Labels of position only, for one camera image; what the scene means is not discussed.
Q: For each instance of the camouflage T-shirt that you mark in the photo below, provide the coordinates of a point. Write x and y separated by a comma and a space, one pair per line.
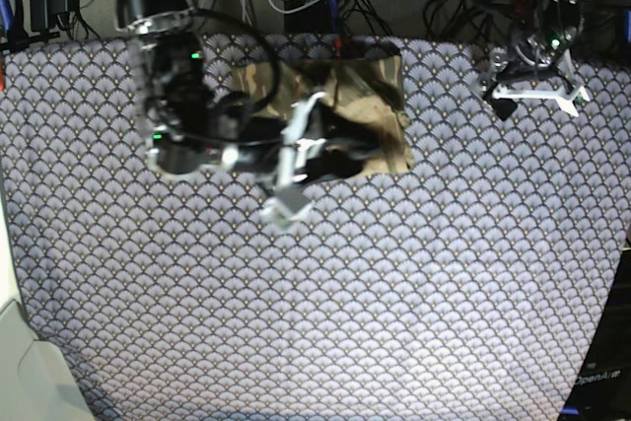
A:
374, 95

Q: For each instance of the red table clamp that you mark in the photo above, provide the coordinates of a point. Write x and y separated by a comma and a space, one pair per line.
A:
343, 47

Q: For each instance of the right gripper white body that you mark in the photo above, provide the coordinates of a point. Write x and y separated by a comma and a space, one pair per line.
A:
286, 155

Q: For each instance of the black OpenArm box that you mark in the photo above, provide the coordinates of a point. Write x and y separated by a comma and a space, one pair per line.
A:
602, 387

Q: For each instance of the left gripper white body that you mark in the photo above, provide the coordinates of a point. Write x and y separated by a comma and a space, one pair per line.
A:
506, 81

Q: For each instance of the purple fan-pattern tablecloth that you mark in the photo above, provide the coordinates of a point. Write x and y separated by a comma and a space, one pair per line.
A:
469, 288

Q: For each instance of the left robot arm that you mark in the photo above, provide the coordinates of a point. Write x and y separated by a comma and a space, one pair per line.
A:
536, 64

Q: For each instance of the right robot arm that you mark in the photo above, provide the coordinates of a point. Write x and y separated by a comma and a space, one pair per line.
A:
163, 36

